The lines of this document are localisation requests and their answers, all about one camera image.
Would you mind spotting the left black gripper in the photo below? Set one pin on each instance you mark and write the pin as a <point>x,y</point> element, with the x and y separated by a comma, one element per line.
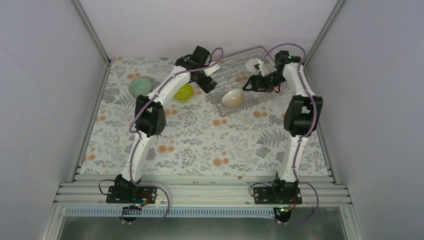
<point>204,85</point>

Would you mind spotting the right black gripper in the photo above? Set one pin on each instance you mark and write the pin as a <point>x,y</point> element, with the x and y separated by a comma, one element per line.
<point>254,78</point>

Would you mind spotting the yellow bowl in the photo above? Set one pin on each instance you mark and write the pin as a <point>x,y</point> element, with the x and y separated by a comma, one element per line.
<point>184,94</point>

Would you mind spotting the beige bowl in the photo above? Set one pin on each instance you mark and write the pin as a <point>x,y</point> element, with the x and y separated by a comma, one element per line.
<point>233,98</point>

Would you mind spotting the pale green pink-base bowl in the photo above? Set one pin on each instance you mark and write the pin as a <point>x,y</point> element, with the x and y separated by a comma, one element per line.
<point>140,86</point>

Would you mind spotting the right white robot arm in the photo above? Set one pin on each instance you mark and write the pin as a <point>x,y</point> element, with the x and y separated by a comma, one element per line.
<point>301,117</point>

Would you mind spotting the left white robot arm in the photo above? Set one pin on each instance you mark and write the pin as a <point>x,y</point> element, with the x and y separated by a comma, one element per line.
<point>150,118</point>

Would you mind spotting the plain white bowl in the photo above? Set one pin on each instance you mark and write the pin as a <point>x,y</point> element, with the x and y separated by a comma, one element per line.
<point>249,64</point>

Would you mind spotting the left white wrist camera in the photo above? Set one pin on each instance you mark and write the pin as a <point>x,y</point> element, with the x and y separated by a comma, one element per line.
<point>211,69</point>

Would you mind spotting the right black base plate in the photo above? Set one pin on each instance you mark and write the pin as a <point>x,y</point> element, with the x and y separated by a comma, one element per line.
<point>264,195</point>

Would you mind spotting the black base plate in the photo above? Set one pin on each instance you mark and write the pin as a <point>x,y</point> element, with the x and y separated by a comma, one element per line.
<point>137,195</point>
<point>264,195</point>

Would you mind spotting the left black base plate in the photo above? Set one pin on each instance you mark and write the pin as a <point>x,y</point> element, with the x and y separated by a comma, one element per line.
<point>137,195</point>

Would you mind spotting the aluminium mounting rail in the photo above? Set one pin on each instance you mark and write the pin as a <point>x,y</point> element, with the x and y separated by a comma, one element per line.
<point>200,194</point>

